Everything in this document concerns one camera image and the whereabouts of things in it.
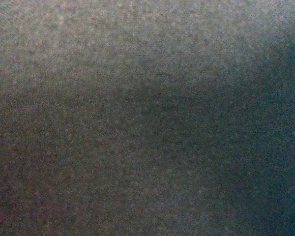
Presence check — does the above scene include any black tablecloth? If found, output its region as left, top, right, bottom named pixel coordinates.
left=0, top=0, right=295, bottom=236

